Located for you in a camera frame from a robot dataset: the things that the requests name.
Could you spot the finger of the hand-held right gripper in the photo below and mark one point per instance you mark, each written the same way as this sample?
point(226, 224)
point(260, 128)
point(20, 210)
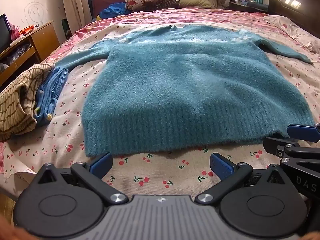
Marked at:
point(303, 132)
point(277, 147)

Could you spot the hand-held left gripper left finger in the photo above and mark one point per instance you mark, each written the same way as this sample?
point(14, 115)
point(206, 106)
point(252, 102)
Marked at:
point(101, 165)

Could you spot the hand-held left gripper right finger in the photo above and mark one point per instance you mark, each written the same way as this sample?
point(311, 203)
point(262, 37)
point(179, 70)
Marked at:
point(221, 166)

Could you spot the teal fuzzy sweater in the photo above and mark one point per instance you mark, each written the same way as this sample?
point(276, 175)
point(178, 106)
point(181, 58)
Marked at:
point(190, 87)

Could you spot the cherry print bed sheet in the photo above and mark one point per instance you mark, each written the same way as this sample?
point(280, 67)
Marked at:
point(155, 170)

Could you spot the blue knit garment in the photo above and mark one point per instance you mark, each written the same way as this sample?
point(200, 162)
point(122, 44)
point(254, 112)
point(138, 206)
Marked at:
point(48, 97)

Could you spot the beige brown-striped knit garment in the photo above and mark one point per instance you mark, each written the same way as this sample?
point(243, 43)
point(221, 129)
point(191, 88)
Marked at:
point(17, 100)

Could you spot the dark wooden headboard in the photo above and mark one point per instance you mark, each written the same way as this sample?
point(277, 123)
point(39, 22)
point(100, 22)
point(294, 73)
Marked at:
point(295, 0)

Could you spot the wooden TV cabinet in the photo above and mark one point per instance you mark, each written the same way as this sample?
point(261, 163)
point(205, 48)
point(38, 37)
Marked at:
point(42, 42)

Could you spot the dark cluttered nightstand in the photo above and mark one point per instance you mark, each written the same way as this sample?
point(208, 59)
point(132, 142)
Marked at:
point(246, 6)

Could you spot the pink striped bed sheet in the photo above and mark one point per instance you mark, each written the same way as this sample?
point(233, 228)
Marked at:
point(200, 16)

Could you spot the orange packet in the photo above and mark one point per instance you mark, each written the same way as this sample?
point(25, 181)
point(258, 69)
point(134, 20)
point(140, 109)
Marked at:
point(26, 30)

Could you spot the blue and yellow cloth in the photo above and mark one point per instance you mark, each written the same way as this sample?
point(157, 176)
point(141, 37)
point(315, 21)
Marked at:
point(113, 10)

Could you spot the pink plastic bag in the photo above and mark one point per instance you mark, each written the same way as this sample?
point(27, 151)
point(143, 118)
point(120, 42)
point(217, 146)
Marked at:
point(14, 31)

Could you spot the black television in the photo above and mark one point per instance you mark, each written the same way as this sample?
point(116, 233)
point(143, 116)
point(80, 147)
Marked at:
point(3, 33)

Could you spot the olive yellow pillow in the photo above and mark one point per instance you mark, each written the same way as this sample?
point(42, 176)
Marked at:
point(193, 1)

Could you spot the dark checked blanket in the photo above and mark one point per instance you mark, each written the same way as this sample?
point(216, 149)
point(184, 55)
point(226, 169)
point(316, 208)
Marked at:
point(165, 3)

